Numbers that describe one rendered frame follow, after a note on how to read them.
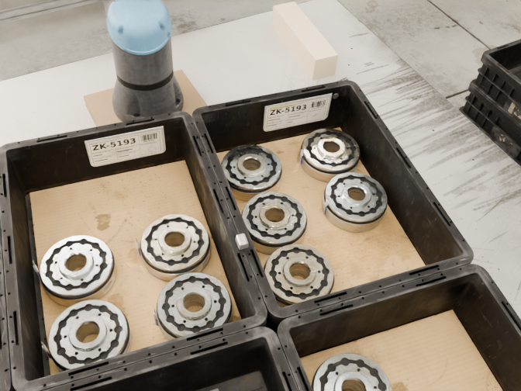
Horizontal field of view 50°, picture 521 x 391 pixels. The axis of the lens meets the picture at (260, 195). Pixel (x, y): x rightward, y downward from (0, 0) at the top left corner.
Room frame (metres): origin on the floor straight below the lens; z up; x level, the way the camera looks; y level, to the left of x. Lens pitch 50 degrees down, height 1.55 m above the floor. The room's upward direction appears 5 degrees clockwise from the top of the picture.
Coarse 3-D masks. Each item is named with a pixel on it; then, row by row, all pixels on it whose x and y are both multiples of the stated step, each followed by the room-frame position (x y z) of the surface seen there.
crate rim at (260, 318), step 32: (96, 128) 0.62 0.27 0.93; (128, 128) 0.63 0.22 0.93; (192, 128) 0.64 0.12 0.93; (0, 160) 0.54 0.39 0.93; (0, 192) 0.48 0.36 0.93; (224, 224) 0.45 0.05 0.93; (256, 288) 0.36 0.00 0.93; (256, 320) 0.31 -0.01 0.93; (128, 352) 0.26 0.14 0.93; (160, 352) 0.26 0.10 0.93; (32, 384) 0.21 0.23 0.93
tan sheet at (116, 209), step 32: (32, 192) 0.56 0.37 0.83; (64, 192) 0.56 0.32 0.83; (96, 192) 0.57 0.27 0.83; (128, 192) 0.58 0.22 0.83; (160, 192) 0.58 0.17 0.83; (192, 192) 0.59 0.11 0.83; (64, 224) 0.50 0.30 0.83; (96, 224) 0.51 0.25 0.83; (128, 224) 0.51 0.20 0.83; (128, 256) 0.45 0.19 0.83; (128, 288) 0.40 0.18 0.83; (160, 288) 0.40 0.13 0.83; (128, 320) 0.35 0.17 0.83
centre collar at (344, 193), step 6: (348, 186) 0.60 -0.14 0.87; (354, 186) 0.60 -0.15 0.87; (360, 186) 0.60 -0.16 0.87; (366, 186) 0.60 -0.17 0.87; (342, 192) 0.58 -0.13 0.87; (366, 192) 0.59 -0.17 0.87; (348, 198) 0.57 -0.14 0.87; (366, 198) 0.58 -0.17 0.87; (354, 204) 0.56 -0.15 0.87; (360, 204) 0.56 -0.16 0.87; (366, 204) 0.57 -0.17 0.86
